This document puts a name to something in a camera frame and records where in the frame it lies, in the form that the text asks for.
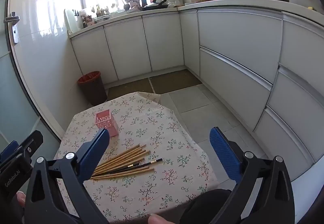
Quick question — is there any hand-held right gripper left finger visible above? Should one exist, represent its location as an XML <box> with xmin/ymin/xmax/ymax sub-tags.
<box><xmin>24</xmin><ymin>128</ymin><xmax>110</xmax><ymax>224</ymax></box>

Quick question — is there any white cutting board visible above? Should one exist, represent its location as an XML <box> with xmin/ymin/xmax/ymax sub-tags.
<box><xmin>63</xmin><ymin>8</ymin><xmax>78</xmax><ymax>35</ymax></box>

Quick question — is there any black chopstick with gold band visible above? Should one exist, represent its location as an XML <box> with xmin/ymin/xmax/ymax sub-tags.
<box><xmin>109</xmin><ymin>158</ymin><xmax>163</xmax><ymax>174</ymax></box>
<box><xmin>101</xmin><ymin>161</ymin><xmax>143</xmax><ymax>175</ymax></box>

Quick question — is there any red-brown trash bin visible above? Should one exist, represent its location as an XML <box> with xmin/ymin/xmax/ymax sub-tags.
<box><xmin>77</xmin><ymin>70</ymin><xmax>108</xmax><ymax>107</ymax></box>

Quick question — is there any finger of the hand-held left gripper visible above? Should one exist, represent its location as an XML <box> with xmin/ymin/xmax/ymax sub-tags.
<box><xmin>0</xmin><ymin>141</ymin><xmax>20</xmax><ymax>163</ymax></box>
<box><xmin>15</xmin><ymin>130</ymin><xmax>43</xmax><ymax>158</ymax></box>

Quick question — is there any brown floor mat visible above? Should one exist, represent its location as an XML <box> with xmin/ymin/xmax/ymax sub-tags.
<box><xmin>149</xmin><ymin>69</ymin><xmax>203</xmax><ymax>94</ymax></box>
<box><xmin>106</xmin><ymin>79</ymin><xmax>155</xmax><ymax>100</ymax></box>

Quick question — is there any person's dark trouser leg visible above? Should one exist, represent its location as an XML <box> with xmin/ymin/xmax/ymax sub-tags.
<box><xmin>178</xmin><ymin>188</ymin><xmax>233</xmax><ymax>224</ymax></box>

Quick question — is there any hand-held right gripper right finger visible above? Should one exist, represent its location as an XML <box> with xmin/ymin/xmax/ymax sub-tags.
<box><xmin>210</xmin><ymin>127</ymin><xmax>295</xmax><ymax>224</ymax></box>

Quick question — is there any pile of bamboo chopsticks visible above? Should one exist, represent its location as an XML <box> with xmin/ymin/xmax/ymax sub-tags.
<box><xmin>90</xmin><ymin>144</ymin><xmax>155</xmax><ymax>181</ymax></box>

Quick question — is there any black frying pan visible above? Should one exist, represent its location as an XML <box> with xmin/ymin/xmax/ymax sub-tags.
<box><xmin>141</xmin><ymin>0</ymin><xmax>169</xmax><ymax>11</ymax></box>

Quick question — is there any floral tablecloth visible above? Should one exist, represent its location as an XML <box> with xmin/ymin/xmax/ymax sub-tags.
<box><xmin>54</xmin><ymin>91</ymin><xmax>219</xmax><ymax>224</ymax></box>

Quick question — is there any person's right hand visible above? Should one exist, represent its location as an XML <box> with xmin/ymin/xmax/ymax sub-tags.
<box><xmin>147</xmin><ymin>213</ymin><xmax>176</xmax><ymax>224</ymax></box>

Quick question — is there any person's left hand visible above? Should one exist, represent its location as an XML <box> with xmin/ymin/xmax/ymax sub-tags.
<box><xmin>16</xmin><ymin>191</ymin><xmax>26</xmax><ymax>208</ymax></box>

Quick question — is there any pink perforated utensil holder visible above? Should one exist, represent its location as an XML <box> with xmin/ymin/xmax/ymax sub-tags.
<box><xmin>95</xmin><ymin>110</ymin><xmax>119</xmax><ymax>137</ymax></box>

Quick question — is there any metal door handle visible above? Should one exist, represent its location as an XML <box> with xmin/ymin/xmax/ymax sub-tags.
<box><xmin>4</xmin><ymin>12</ymin><xmax>21</xmax><ymax>44</ymax></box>

